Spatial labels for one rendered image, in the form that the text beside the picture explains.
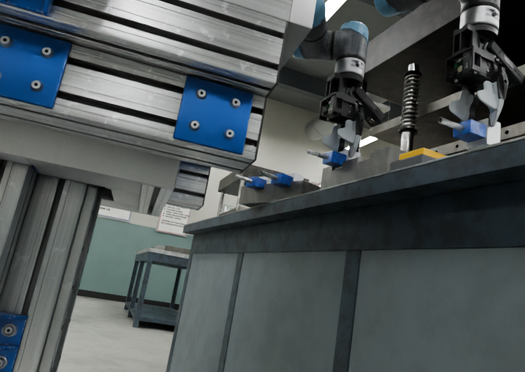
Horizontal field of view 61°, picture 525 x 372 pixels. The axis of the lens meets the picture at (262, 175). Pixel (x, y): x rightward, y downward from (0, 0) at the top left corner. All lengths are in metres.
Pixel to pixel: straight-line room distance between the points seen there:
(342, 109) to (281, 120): 8.02
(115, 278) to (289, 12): 7.56
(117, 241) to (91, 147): 7.40
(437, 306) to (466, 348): 0.08
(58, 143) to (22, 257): 0.19
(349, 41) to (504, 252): 0.70
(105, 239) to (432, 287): 7.47
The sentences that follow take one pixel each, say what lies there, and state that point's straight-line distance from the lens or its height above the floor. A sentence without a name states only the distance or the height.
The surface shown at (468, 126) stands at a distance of 0.95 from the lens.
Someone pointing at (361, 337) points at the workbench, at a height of 0.51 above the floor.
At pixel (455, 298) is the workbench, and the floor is 0.60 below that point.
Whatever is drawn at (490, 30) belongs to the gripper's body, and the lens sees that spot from 1.05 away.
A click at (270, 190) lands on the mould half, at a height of 0.83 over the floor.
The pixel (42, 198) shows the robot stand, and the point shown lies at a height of 0.64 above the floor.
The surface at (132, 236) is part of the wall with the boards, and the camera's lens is 8.06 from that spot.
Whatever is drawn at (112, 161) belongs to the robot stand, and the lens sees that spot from 0.65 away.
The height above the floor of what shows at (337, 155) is 0.90.
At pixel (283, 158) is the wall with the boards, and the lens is 8.92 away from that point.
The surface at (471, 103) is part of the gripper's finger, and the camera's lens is 1.03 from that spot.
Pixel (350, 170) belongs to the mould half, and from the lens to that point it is 1.05.
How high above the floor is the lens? 0.56
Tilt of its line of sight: 14 degrees up
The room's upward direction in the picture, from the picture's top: 10 degrees clockwise
